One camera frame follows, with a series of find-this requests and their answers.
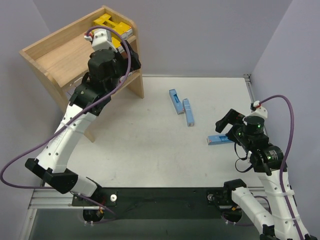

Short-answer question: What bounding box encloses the blue toothpaste box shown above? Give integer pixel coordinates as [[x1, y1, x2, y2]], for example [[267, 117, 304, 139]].
[[207, 134, 232, 146], [182, 98, 195, 127], [168, 89, 184, 115]]

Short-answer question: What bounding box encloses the yellow toothpaste box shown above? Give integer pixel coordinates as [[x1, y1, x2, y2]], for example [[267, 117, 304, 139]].
[[93, 13, 133, 39], [93, 19, 130, 41], [112, 37, 124, 53]]

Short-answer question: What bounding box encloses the yellow toothpaste box front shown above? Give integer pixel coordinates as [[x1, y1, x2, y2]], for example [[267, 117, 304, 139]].
[[93, 13, 133, 39]]

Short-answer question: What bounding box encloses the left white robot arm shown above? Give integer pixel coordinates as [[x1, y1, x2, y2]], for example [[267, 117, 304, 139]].
[[25, 40, 141, 206]]

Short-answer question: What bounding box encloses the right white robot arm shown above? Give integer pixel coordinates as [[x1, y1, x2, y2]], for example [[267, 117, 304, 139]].
[[215, 109, 314, 240]]

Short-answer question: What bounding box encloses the wooden two-tier shelf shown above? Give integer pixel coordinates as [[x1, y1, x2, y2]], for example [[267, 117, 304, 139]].
[[18, 5, 145, 143]]

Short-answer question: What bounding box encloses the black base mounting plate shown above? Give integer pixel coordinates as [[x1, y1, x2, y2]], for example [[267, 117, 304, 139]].
[[72, 187, 243, 222]]

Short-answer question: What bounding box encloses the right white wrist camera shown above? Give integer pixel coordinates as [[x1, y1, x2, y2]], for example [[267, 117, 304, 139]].
[[247, 100, 268, 120]]

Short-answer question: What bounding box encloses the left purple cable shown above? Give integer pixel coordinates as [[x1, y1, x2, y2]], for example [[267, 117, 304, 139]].
[[0, 26, 132, 222]]

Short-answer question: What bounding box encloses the purple cable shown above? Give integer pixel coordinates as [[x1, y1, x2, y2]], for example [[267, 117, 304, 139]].
[[258, 94, 306, 240], [0, 26, 132, 222]]

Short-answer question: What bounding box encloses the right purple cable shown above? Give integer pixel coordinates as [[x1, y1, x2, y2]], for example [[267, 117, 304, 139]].
[[258, 94, 306, 240]]

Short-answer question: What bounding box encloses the aluminium frame rail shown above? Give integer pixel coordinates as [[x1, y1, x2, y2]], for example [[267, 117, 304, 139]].
[[28, 186, 298, 210]]

